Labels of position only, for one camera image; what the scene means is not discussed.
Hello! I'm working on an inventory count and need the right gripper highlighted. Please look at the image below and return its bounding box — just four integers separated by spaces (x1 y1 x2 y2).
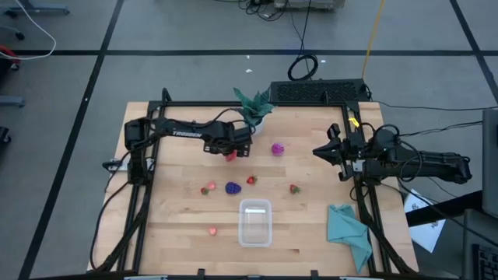
313 123 367 182

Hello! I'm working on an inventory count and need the green artificial plant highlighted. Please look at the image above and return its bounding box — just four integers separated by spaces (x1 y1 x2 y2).
232 86 278 128

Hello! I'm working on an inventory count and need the yellow hanging cable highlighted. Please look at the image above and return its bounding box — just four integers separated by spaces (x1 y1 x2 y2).
361 0 387 80

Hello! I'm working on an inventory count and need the clear plastic tupperware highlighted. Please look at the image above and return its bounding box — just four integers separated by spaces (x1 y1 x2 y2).
237 198 273 248

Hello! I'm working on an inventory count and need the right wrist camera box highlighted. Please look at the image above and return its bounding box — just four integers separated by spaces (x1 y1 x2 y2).
348 131 367 152

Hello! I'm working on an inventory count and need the grey monitor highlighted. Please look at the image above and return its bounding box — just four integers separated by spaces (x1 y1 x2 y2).
481 107 498 219

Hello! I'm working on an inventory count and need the grey desk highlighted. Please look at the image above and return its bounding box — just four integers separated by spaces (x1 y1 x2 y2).
461 208 498 280

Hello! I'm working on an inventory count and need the teal cloth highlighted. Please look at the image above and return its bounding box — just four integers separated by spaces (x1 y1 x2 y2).
326 203 374 275

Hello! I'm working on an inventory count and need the black cable bundle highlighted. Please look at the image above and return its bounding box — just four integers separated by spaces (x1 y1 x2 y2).
212 0 289 23

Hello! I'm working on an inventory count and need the white plant pot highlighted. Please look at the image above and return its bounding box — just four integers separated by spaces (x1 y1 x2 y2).
250 115 267 136

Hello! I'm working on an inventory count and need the white floor cable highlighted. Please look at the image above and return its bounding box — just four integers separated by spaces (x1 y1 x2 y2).
0 0 58 61

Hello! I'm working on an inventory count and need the white paper sheet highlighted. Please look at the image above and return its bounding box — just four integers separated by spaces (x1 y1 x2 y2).
403 189 447 254

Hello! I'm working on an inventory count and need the grey furniture foot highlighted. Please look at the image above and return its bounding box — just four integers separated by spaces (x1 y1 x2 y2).
3 0 71 19
0 96 26 109

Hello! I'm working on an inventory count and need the red object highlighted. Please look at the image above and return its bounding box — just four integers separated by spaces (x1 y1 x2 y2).
0 44 21 66

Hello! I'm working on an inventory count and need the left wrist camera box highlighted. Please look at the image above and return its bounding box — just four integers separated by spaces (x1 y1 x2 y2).
232 126 253 145

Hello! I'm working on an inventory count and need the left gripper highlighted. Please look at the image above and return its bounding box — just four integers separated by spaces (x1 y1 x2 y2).
202 131 252 159

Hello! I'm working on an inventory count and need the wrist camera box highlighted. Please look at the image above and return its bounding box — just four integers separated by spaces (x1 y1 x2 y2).
232 126 253 145
348 131 367 152

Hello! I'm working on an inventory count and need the grey equipment box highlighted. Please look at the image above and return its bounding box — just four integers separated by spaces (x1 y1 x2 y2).
273 0 346 11

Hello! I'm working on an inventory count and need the black perforated box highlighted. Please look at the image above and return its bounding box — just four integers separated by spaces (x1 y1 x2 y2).
269 79 370 105

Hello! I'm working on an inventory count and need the black desk crossbar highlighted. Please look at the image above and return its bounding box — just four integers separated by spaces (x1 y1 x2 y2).
405 189 483 229

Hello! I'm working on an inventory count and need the black floor cable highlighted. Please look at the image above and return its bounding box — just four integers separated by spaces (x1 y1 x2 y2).
399 121 483 138

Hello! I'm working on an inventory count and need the black keyboard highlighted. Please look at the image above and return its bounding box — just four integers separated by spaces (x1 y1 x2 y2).
472 243 498 280

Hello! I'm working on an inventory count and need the black coiled hanging cable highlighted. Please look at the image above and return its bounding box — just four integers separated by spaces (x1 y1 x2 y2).
286 0 319 82

